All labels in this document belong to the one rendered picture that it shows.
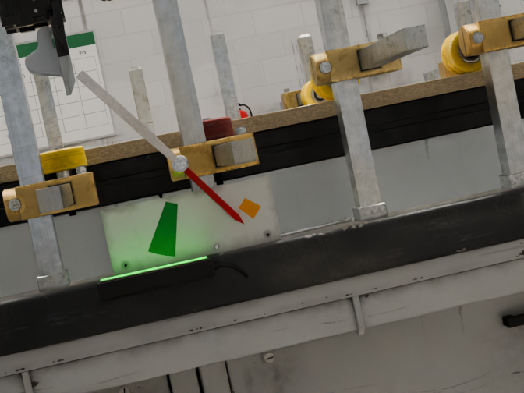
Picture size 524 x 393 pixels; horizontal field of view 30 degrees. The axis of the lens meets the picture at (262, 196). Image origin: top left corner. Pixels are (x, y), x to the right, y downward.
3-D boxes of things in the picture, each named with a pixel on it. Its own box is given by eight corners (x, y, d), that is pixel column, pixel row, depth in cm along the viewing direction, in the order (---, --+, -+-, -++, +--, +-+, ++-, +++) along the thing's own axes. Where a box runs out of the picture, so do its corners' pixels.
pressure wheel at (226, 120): (246, 180, 162) (231, 111, 161) (199, 189, 161) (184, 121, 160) (240, 179, 170) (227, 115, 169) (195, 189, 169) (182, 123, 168)
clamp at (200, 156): (260, 164, 149) (253, 132, 149) (172, 182, 147) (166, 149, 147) (255, 164, 155) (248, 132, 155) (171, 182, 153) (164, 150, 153)
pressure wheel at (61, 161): (107, 208, 163) (92, 140, 163) (73, 216, 157) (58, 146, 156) (72, 214, 168) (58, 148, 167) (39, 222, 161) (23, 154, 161)
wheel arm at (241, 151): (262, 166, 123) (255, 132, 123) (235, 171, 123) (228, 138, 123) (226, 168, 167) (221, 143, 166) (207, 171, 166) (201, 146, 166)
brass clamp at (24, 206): (98, 204, 145) (91, 171, 145) (7, 224, 144) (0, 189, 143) (99, 203, 152) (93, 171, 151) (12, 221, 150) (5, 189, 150)
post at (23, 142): (73, 320, 147) (5, 3, 144) (50, 325, 146) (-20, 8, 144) (74, 316, 150) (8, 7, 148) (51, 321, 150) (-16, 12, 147)
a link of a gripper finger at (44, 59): (33, 101, 130) (19, 33, 130) (78, 93, 131) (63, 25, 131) (32, 100, 127) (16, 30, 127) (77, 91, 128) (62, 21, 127)
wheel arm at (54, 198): (67, 215, 121) (59, 181, 121) (40, 221, 121) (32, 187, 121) (82, 203, 164) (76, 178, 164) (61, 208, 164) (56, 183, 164)
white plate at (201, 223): (281, 239, 150) (268, 175, 149) (114, 276, 146) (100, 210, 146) (281, 238, 150) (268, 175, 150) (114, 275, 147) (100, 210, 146)
